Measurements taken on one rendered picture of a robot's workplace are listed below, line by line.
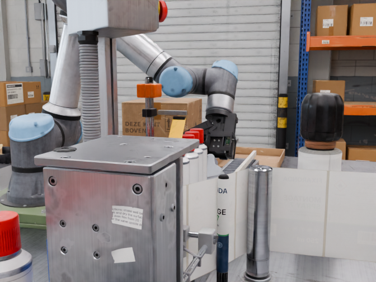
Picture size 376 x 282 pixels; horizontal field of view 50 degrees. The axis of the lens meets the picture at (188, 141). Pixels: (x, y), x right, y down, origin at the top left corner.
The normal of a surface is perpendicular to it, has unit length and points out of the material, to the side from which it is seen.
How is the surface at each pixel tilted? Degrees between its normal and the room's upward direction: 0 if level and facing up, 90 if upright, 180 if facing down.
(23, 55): 90
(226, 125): 60
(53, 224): 90
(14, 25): 90
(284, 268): 0
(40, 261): 0
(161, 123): 90
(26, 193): 73
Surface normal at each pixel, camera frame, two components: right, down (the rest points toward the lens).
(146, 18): 0.60, 0.13
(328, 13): -0.24, 0.14
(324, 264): 0.00, -0.99
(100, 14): -0.80, 0.10
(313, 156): -0.58, 0.17
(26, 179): 0.06, -0.13
